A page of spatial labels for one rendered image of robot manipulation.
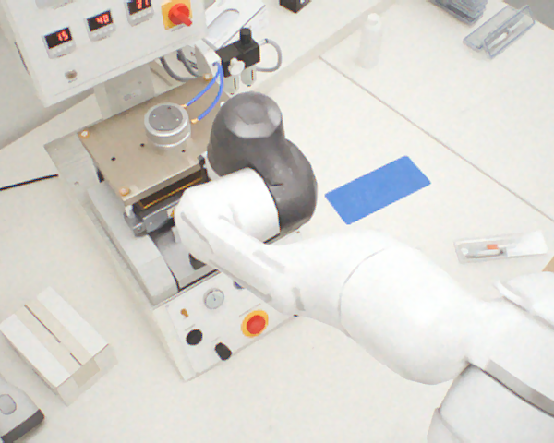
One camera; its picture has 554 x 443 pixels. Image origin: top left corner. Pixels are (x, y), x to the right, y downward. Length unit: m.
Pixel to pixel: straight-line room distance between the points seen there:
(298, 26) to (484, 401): 1.44
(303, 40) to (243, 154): 1.07
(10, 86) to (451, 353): 1.36
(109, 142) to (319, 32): 0.81
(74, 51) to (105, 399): 0.64
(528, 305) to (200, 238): 0.38
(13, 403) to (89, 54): 0.63
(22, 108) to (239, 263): 1.15
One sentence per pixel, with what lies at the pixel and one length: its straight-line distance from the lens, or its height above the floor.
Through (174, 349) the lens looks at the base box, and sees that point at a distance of 1.42.
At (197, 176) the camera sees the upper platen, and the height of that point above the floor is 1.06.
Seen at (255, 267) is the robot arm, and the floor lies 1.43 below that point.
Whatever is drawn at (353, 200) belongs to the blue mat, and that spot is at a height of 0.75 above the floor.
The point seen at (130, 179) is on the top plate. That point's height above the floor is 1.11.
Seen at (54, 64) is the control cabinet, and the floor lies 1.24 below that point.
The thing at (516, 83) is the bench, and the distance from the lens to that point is 1.99.
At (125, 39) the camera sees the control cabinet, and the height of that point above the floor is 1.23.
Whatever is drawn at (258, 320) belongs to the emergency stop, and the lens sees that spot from 1.46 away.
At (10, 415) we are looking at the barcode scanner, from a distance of 1.46.
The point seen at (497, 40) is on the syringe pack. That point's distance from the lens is 2.04.
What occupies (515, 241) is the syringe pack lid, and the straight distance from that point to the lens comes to 1.66.
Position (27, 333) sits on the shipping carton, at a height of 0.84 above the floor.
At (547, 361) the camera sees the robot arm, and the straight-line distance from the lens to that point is 0.69.
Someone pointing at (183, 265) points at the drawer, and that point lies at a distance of 1.34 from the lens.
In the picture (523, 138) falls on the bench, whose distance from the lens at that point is 1.87.
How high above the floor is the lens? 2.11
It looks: 55 degrees down
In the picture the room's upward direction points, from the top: 2 degrees counter-clockwise
